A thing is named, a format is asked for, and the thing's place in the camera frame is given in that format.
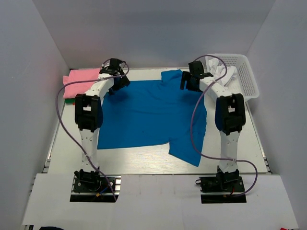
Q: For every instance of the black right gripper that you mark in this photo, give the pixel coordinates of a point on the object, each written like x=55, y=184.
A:
x=188, y=81

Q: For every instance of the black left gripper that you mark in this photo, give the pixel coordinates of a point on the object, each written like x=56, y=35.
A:
x=122, y=82

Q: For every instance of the white t-shirt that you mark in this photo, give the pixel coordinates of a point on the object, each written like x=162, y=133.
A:
x=218, y=69

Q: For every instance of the blue t-shirt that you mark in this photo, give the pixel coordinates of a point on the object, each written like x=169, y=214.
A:
x=155, y=112

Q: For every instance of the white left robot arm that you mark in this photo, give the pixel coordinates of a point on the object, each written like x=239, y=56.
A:
x=112, y=77

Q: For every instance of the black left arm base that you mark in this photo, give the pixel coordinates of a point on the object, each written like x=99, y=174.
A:
x=92, y=187

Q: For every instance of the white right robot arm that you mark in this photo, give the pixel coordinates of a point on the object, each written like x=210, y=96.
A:
x=229, y=115

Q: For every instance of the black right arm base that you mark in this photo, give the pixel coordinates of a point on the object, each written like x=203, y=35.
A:
x=223, y=188

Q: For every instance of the green folded t-shirt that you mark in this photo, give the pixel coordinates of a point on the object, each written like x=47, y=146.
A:
x=70, y=101

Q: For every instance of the white plastic laundry basket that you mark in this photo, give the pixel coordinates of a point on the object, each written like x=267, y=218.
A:
x=245, y=83

